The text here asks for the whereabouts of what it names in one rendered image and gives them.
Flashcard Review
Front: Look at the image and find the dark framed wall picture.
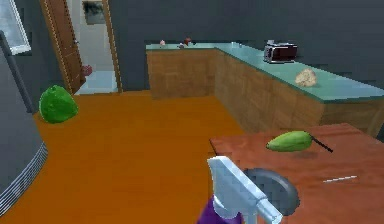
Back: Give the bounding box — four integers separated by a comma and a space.
81, 0, 106, 26

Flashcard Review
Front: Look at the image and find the brown wooden room door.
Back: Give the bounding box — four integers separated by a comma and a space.
39, 0, 87, 96

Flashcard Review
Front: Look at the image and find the thin silver utensil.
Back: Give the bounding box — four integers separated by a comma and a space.
322, 175, 358, 184

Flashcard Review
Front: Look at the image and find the beige bread loaf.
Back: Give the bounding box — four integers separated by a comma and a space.
294, 68, 318, 88

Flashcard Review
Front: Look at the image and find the grey round plate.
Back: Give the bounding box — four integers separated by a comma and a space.
243, 167, 300, 217

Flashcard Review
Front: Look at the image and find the white framed window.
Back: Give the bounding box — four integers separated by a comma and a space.
0, 0, 32, 56

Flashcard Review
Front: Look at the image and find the green garbage bag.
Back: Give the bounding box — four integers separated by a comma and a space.
38, 84, 80, 125

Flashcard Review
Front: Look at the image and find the grey fridge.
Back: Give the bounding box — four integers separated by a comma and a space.
0, 30, 49, 217

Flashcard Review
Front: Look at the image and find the fridge handle bar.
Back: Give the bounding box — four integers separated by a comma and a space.
0, 30, 36, 114

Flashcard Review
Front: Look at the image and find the wooden counter with teal top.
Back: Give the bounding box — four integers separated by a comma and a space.
145, 41, 384, 138

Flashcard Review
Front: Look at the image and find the reddish wooden table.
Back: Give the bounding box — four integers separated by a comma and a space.
209, 122, 384, 224

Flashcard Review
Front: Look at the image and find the dark red toaster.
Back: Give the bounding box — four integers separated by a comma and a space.
263, 39, 299, 64

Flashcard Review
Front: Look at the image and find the black thin stick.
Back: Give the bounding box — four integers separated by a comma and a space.
310, 133, 334, 154

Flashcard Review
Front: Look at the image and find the green oval fruit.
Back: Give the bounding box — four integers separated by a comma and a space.
265, 130, 314, 153

